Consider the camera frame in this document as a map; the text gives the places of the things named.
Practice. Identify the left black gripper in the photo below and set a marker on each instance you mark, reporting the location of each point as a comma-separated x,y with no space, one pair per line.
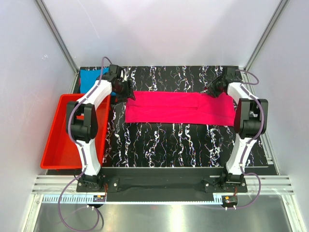
129,94

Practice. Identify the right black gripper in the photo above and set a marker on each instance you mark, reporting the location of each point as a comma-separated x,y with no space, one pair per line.
211,87

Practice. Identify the pink t shirt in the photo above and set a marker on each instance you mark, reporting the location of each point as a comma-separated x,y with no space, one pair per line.
180,107

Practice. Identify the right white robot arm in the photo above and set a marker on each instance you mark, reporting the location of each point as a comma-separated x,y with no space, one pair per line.
249,124

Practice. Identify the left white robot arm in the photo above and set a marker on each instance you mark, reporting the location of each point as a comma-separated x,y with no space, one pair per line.
82,120

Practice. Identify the blue folded t shirt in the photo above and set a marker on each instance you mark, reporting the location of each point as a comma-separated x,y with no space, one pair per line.
88,79

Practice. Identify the red plastic bin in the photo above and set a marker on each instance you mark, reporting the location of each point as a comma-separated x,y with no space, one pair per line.
60,152

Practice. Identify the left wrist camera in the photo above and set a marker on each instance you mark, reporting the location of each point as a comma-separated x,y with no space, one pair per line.
124,75

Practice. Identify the right aluminium frame post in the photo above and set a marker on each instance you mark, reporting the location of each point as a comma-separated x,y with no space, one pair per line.
266,33

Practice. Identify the aluminium frame post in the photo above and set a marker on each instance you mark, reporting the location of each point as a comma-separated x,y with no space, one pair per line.
56,34
266,33

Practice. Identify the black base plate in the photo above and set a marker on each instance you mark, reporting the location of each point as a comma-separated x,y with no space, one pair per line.
159,184

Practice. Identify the left aluminium frame post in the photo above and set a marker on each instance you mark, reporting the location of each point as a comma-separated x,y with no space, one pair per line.
56,34

